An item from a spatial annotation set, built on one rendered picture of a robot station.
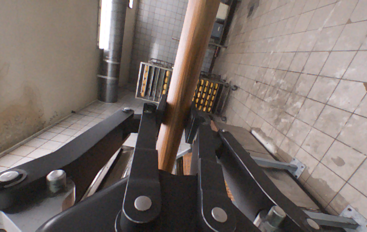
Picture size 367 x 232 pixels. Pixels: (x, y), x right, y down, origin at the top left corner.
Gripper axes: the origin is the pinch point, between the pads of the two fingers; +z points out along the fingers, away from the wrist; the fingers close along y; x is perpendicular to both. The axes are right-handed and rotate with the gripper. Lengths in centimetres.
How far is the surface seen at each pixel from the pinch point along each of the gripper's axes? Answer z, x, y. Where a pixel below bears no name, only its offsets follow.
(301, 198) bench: 57, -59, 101
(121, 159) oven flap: 129, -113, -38
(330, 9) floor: 134, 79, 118
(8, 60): 125, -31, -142
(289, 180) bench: 74, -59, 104
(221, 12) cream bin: 427, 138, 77
